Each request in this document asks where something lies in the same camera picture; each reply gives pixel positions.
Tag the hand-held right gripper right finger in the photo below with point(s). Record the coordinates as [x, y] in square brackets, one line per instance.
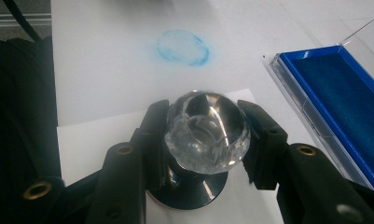
[302, 180]

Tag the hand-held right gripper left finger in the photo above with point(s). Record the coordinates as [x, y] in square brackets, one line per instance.
[122, 174]

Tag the blue ink pad clear lid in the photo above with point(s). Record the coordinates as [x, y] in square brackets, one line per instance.
[340, 93]

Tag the white paper sheet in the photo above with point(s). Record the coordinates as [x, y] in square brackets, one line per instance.
[88, 146]

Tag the white table cover sheet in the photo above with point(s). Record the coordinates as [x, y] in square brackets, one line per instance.
[97, 62]

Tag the metal floor rail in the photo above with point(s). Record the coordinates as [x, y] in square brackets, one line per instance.
[1, 20]

